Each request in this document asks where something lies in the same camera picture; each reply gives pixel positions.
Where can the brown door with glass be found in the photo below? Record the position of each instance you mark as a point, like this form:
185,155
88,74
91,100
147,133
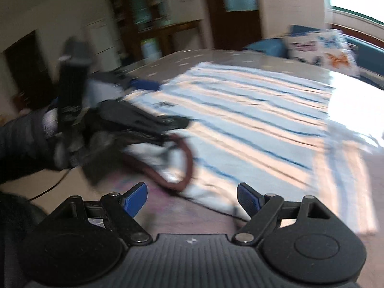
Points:
237,9

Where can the blue striped towel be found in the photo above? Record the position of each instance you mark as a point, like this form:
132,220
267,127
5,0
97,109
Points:
240,111

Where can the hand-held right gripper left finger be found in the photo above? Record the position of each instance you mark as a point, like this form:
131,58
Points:
136,199

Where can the dark wooden bookshelf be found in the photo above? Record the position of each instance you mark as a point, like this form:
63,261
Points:
150,9

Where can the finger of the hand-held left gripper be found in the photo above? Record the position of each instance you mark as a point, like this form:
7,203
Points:
145,85
150,123

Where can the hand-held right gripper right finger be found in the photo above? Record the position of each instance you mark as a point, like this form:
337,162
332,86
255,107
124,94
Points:
246,199

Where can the person's dark clothing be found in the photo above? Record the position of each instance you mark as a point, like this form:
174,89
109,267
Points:
15,234

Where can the person's left forearm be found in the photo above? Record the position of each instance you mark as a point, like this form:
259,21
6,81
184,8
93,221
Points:
27,147

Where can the blue sofa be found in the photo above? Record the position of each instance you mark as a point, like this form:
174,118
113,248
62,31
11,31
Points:
267,48

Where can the dark wooden door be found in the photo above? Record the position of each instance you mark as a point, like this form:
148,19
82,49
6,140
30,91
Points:
27,72

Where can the butterfly print pillow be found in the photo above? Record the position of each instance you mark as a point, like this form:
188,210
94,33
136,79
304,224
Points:
324,51

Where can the white cabinet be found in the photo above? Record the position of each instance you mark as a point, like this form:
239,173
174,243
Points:
102,40

